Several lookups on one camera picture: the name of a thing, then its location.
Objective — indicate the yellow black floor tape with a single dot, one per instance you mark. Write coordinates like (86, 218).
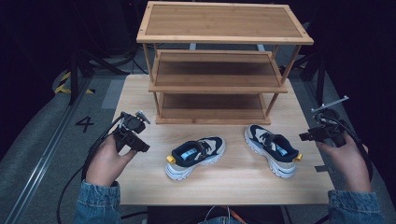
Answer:
(62, 88)

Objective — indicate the black metal stand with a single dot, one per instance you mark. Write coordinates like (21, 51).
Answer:
(74, 77)
(320, 77)

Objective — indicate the metal floor rail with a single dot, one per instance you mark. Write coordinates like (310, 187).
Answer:
(40, 161)

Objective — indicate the navy beige sneaker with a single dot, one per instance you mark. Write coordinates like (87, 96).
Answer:
(274, 144)
(199, 148)

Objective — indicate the wooden shoe rack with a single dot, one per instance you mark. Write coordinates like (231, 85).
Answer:
(218, 21)

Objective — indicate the person's left hand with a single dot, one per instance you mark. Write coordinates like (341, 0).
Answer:
(107, 165)

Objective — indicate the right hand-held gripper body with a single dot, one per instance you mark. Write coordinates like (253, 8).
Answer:
(330, 124)

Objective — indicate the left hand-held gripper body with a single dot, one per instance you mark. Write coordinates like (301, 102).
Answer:
(133, 124)

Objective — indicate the person's right hand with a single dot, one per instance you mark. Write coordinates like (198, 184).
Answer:
(348, 165)

